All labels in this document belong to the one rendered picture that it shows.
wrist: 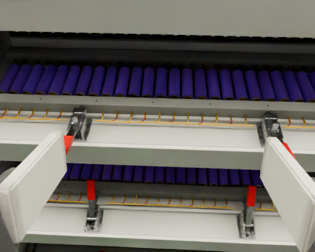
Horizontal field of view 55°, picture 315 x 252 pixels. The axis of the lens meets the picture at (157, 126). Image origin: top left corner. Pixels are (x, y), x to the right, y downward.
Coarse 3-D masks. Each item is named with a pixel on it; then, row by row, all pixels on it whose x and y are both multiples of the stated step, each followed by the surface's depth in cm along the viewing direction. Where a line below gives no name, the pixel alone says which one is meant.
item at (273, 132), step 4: (272, 124) 40; (272, 128) 40; (276, 128) 40; (272, 132) 40; (276, 132) 40; (272, 136) 39; (276, 136) 39; (280, 136) 39; (280, 140) 38; (284, 144) 37; (288, 148) 36
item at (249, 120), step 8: (0, 112) 45; (8, 112) 45; (16, 112) 45; (24, 112) 45; (40, 112) 45; (48, 112) 45; (56, 112) 45; (64, 112) 45; (168, 120) 44; (176, 120) 44; (184, 120) 44; (192, 120) 44; (200, 120) 44; (208, 120) 44; (224, 120) 44; (232, 120) 44; (240, 120) 44; (248, 120) 44; (256, 120) 44; (280, 120) 44; (296, 120) 44; (312, 120) 44
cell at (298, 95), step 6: (288, 72) 48; (282, 78) 49; (288, 78) 48; (294, 78) 48; (288, 84) 47; (294, 84) 47; (288, 90) 47; (294, 90) 46; (294, 96) 45; (300, 96) 45
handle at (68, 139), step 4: (72, 120) 41; (76, 120) 41; (72, 124) 41; (76, 124) 41; (72, 128) 40; (76, 128) 40; (68, 132) 39; (72, 132) 39; (64, 136) 38; (68, 136) 38; (72, 136) 38; (64, 140) 37; (68, 140) 37; (72, 140) 38; (64, 144) 36; (68, 144) 37; (68, 148) 37
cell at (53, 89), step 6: (60, 66) 50; (66, 66) 50; (60, 72) 49; (66, 72) 50; (54, 78) 48; (60, 78) 48; (54, 84) 47; (60, 84) 47; (54, 90) 46; (60, 90) 47
